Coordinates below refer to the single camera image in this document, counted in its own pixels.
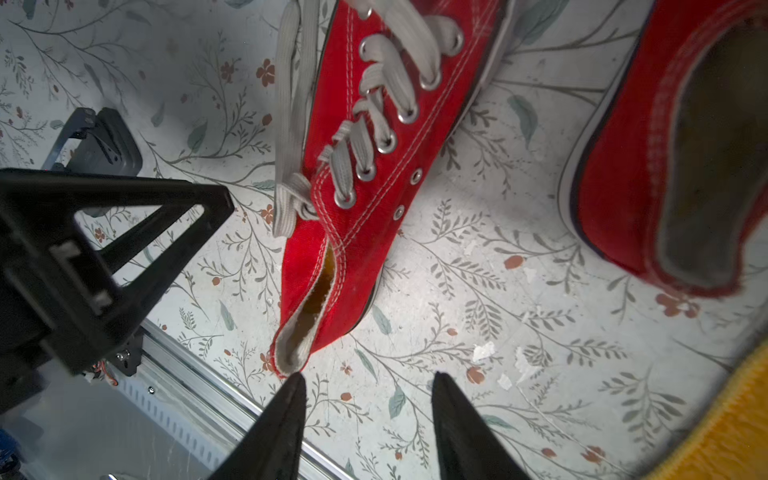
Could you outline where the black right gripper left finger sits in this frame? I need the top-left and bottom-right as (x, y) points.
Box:
(209, 373), (307, 480)

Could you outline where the red sneaker one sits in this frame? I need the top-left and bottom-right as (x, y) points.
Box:
(557, 1), (767, 297)
(269, 0), (516, 378)

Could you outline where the yellow insole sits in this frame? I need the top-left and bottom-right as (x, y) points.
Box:
(646, 342), (767, 479)
(292, 246), (336, 358)

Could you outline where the grey blue calculator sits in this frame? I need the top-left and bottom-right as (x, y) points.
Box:
(40, 106), (144, 218)

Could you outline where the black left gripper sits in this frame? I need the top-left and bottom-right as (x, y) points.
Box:
(1, 169), (233, 412)

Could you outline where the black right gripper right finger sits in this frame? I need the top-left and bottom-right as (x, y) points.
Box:
(432, 372), (528, 480)

